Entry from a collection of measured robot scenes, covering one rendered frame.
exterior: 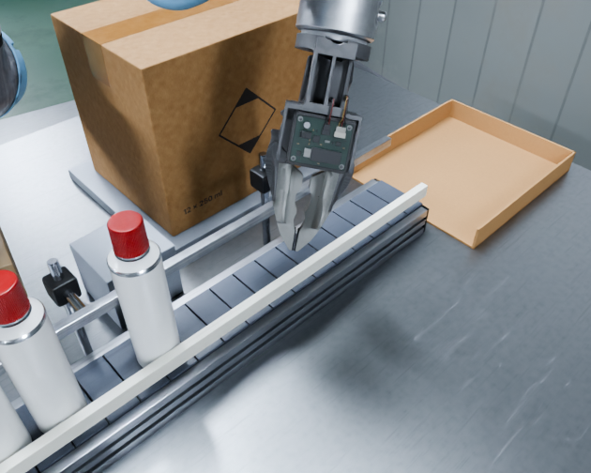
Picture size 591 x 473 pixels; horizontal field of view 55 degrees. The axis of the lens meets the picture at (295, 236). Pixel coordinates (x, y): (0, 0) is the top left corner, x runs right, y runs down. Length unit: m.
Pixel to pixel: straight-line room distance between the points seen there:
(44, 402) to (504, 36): 2.18
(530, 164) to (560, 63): 1.25
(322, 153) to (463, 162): 0.59
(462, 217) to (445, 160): 0.16
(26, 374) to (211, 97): 0.43
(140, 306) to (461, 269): 0.48
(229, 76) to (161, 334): 0.37
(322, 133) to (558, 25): 1.86
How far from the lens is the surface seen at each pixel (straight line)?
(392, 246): 0.85
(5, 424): 0.61
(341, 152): 0.52
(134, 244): 0.55
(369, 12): 0.55
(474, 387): 0.74
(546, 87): 2.40
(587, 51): 2.28
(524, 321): 0.83
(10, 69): 0.88
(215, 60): 0.79
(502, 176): 1.07
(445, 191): 1.00
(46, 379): 0.59
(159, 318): 0.61
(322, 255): 0.74
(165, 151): 0.79
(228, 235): 0.71
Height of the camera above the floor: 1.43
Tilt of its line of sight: 42 degrees down
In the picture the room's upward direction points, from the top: straight up
